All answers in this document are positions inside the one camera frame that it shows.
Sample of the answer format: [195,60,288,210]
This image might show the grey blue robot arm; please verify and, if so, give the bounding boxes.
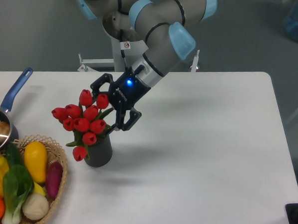
[76,0,218,134]

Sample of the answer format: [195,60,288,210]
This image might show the yellow squash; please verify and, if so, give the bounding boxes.
[23,141,48,184]

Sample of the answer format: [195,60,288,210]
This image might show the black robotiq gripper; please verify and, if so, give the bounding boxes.
[87,65,152,137]

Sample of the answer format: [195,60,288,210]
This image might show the small yellow pepper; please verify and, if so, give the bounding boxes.
[0,154,9,173]

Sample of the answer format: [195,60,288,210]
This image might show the woven wicker basket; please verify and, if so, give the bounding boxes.
[13,135,68,224]

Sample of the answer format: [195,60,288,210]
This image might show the green cucumber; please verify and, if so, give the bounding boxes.
[5,143,24,168]

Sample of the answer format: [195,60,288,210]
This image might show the green bok choy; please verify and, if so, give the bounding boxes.
[0,163,36,224]

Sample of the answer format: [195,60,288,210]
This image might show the blue handled saucepan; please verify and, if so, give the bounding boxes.
[0,68,33,151]

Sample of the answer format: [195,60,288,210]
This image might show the red tulip bouquet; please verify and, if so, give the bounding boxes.
[51,90,114,161]

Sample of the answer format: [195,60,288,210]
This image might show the dark grey ribbed vase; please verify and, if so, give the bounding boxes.
[84,135,112,167]

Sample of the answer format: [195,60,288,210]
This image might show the purple eggplant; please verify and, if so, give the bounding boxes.
[45,161,63,199]

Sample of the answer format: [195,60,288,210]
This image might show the black device at table edge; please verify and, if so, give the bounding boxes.
[285,203,298,224]

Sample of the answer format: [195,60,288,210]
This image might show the white garlic bulb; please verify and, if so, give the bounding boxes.
[22,193,49,220]

